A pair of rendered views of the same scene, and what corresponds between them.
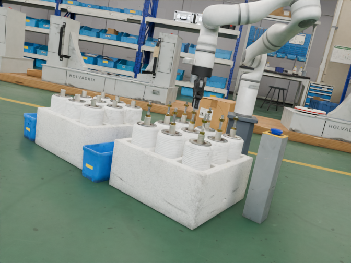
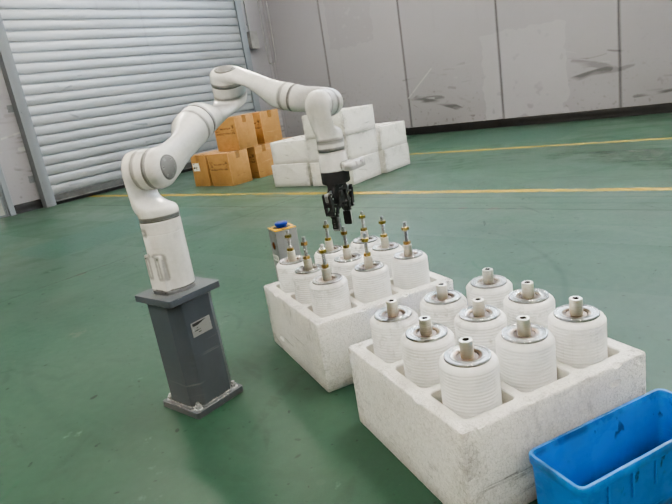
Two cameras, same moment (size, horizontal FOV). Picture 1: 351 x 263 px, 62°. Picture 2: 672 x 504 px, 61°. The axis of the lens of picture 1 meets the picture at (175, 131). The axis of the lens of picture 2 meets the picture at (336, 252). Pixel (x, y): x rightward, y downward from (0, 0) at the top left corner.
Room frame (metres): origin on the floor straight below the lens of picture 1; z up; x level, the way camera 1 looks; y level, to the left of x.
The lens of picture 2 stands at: (2.36, 0.70, 0.69)
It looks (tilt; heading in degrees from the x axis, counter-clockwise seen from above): 16 degrees down; 212
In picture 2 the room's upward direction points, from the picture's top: 9 degrees counter-clockwise
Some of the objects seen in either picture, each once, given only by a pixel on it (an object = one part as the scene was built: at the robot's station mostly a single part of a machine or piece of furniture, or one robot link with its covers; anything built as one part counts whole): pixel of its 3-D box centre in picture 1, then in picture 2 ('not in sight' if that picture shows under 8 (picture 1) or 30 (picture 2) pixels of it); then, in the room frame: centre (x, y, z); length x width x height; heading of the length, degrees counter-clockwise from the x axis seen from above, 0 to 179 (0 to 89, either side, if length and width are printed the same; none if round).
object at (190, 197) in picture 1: (183, 170); (356, 312); (1.08, -0.06, 0.09); 0.39 x 0.39 x 0.18; 55
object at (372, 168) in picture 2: not in sight; (345, 168); (-1.51, -1.49, 0.09); 0.39 x 0.39 x 0.18; 84
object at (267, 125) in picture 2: not in sight; (261, 127); (-2.26, -2.79, 0.45); 0.30 x 0.24 x 0.30; 78
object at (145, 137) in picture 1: (142, 147); (412, 287); (1.05, 0.11, 0.16); 0.10 x 0.10 x 0.18
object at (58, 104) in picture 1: (60, 114); (578, 360); (1.37, 0.56, 0.16); 0.10 x 0.10 x 0.18
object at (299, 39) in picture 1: (297, 38); not in sight; (6.62, -2.22, 1.54); 0.32 x 0.02 x 0.25; 81
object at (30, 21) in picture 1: (34, 22); not in sight; (6.46, 3.37, 0.90); 0.50 x 0.38 x 0.21; 172
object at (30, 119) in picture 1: (55, 126); (625, 465); (1.51, 0.64, 0.06); 0.30 x 0.11 x 0.12; 144
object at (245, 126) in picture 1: (235, 144); (190, 344); (1.46, -0.32, 0.15); 0.15 x 0.15 x 0.30; 81
